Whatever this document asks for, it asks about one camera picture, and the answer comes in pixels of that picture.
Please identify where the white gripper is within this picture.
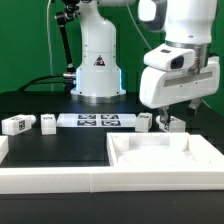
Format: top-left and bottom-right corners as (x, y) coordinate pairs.
(139, 56), (220, 124)

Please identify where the white square table top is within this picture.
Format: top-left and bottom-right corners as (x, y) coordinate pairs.
(107, 132), (224, 168)

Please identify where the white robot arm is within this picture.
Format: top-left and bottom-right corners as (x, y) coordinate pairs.
(72, 0), (220, 123)

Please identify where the white U-shaped obstacle fence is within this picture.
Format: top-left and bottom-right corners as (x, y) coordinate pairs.
(0, 134), (224, 195)

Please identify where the white marker base plate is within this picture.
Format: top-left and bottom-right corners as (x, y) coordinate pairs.
(57, 113), (136, 128)

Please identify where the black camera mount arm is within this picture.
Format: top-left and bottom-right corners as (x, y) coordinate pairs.
(55, 0), (80, 78)

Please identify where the black cable bundle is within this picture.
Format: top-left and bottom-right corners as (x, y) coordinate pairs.
(17, 73), (77, 93)

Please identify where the white cable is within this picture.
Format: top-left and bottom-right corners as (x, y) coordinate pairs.
(46, 0), (55, 92)

